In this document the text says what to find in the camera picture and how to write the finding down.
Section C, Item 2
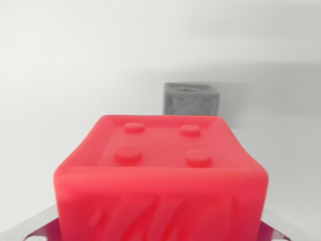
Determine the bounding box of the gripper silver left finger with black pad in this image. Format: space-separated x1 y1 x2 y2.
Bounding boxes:
7 203 62 241

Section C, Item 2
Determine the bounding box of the grey rubber toy cube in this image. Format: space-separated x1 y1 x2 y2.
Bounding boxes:
163 82 221 117

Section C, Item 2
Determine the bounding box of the red rubber toy cube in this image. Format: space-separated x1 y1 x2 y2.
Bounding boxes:
53 114 270 241

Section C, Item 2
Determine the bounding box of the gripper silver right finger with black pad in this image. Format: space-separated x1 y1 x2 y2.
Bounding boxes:
258 213 316 241

